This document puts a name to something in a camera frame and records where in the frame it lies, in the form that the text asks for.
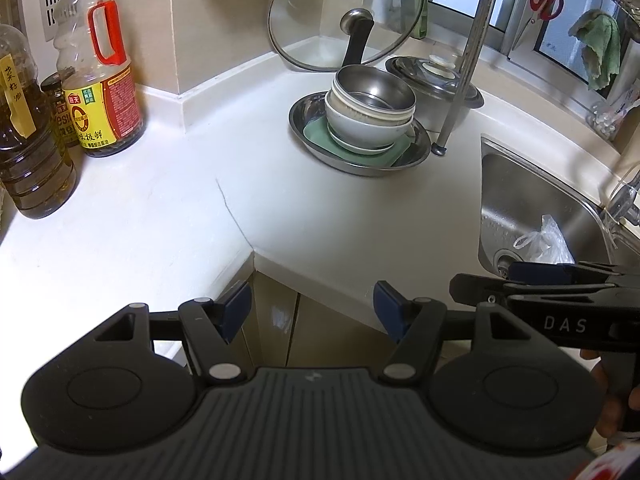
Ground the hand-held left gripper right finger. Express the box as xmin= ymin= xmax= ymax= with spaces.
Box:
xmin=373 ymin=280 xmax=539 ymax=383

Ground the metal dish rack pole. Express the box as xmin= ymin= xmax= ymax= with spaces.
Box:
xmin=432 ymin=0 xmax=519 ymax=158

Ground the stainless steel sink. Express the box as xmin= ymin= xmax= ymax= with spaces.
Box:
xmin=477 ymin=133 xmax=619 ymax=274

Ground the large dark oil bottle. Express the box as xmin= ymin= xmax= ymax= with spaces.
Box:
xmin=0 ymin=22 xmax=79 ymax=220

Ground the small dark-capped jar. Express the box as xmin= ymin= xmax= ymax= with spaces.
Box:
xmin=40 ymin=72 xmax=81 ymax=149

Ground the clear faucet fitting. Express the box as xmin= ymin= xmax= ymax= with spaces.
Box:
xmin=602 ymin=159 xmax=640 ymax=241

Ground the green box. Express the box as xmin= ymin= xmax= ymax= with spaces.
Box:
xmin=410 ymin=0 xmax=431 ymax=41

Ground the glass pot lid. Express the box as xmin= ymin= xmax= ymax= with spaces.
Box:
xmin=267 ymin=0 xmax=427 ymax=73

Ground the soy sauce bottle red handle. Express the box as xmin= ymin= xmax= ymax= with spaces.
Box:
xmin=52 ymin=0 xmax=146 ymax=159

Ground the plain beige cabinet door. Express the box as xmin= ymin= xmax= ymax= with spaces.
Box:
xmin=254 ymin=269 xmax=406 ymax=369

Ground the small white blue-flower dish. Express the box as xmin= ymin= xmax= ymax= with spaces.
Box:
xmin=327 ymin=127 xmax=401 ymax=156

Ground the person's right hand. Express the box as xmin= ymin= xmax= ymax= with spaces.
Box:
xmin=580 ymin=349 xmax=626 ymax=439

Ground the clear plastic bag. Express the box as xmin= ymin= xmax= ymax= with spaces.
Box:
xmin=513 ymin=213 xmax=576 ymax=265

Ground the oval stainless steel plate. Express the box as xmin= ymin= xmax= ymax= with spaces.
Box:
xmin=287 ymin=90 xmax=432 ymax=178

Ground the person's red white clothing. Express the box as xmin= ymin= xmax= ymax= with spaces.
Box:
xmin=574 ymin=441 xmax=640 ymax=480

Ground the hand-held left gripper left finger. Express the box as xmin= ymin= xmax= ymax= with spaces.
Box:
xmin=91 ymin=279 xmax=253 ymax=386

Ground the green rectangular plate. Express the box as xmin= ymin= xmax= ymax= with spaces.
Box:
xmin=302 ymin=112 xmax=421 ymax=167

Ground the small clear jar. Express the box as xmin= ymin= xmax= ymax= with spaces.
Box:
xmin=585 ymin=101 xmax=620 ymax=141

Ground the green cloth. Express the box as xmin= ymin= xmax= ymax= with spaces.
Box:
xmin=568 ymin=8 xmax=623 ymax=92

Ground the stainless steel bowl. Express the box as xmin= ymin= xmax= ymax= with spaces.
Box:
xmin=333 ymin=63 xmax=417 ymax=111

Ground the black handle with metal cap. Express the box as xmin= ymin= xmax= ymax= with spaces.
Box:
xmin=339 ymin=8 xmax=375 ymax=69

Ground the white ceramic bowl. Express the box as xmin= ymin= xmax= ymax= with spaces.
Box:
xmin=323 ymin=88 xmax=416 ymax=150

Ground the beige plastic bowl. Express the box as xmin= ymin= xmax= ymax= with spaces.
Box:
xmin=327 ymin=77 xmax=417 ymax=126

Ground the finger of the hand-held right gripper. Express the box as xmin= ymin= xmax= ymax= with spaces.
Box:
xmin=448 ymin=273 xmax=640 ymax=306
xmin=509 ymin=261 xmax=621 ymax=284

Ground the steel pot with lid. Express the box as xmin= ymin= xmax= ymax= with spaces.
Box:
xmin=384 ymin=53 xmax=485 ymax=126

